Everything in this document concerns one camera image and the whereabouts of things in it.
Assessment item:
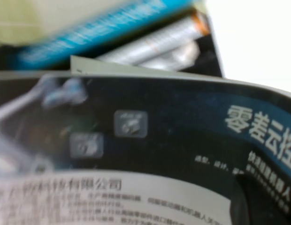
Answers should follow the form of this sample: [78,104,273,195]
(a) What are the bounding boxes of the white book orange band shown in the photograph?
[96,10,211,66]

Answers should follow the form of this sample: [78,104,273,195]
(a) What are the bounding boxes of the robotics magazine with portrait cover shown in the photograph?
[0,70,291,225]

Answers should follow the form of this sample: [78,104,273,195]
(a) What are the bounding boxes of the blue spine hardcover book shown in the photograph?
[15,0,194,70]

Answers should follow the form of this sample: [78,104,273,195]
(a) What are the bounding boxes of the white paper booklet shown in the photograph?
[70,55,191,76]

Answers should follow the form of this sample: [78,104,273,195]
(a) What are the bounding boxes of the white spine book black logo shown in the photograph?
[138,39,200,71]

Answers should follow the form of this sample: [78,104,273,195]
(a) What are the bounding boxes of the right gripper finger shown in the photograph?
[230,175,291,225]

